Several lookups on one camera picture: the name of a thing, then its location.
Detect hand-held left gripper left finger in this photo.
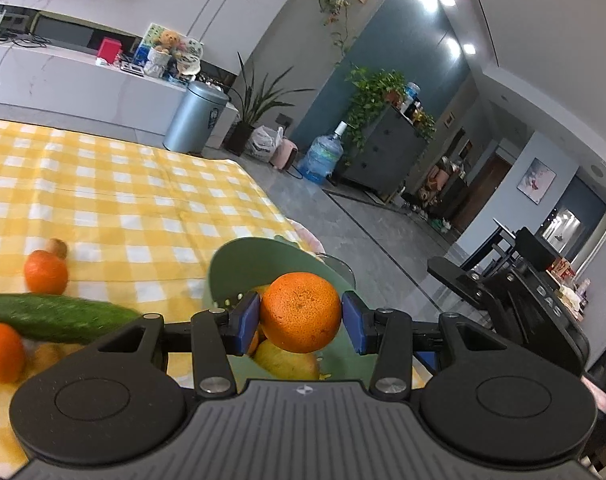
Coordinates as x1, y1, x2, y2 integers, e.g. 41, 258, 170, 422
90, 291, 262, 398

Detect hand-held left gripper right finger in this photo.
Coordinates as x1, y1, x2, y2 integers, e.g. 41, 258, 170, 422
341, 290, 521, 398

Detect green colander bowl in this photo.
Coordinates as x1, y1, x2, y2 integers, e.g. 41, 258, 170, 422
203, 236, 414, 393

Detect yellow pear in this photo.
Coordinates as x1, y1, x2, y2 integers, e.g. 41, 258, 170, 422
253, 338, 321, 382

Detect red printed box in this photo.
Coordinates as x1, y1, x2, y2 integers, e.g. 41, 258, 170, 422
550, 256, 578, 281

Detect dark dining table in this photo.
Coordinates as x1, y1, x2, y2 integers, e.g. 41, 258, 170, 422
460, 217, 518, 273

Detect brown door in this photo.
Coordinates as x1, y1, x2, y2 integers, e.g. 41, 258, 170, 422
453, 152, 514, 233

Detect cluttered toy shelf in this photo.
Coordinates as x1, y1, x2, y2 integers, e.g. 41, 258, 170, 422
403, 157, 471, 226

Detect grey cabinet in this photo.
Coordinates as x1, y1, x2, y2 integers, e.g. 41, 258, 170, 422
333, 107, 428, 201

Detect small green plant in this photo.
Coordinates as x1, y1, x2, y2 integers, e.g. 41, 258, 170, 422
415, 110, 436, 141

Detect blue water jug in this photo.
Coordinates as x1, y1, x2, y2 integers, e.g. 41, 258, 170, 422
298, 121, 348, 185

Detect white plastic bag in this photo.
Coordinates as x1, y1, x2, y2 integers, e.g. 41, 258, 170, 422
246, 126, 284, 163

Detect cluster of bottles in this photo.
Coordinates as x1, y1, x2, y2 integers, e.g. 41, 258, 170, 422
398, 81, 424, 121

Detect green cucumber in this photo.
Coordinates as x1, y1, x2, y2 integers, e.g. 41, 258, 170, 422
0, 292, 142, 346

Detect yellow checked tablecloth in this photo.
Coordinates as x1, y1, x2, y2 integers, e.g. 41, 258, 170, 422
0, 117, 324, 468

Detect trailing green plant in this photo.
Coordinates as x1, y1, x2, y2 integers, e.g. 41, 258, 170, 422
344, 66, 408, 156

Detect grey trash can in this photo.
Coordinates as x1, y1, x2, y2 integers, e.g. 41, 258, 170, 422
163, 81, 230, 155

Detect long-leaved potted plant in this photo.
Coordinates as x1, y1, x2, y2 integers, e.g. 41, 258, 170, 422
223, 52, 316, 157

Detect white paper bag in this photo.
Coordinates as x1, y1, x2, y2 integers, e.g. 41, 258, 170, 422
145, 47, 174, 79

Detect white marble console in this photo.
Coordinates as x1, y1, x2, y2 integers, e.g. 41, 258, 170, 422
0, 40, 238, 148

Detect colourful printed box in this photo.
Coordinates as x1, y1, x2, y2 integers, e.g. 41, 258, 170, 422
143, 22, 204, 68

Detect hanging vine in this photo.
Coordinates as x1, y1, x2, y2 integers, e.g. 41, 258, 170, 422
313, 0, 356, 68

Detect wall painting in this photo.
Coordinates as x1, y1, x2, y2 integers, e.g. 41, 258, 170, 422
517, 157, 557, 204

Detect black cable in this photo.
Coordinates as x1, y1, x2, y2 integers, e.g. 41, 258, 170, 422
0, 35, 48, 86

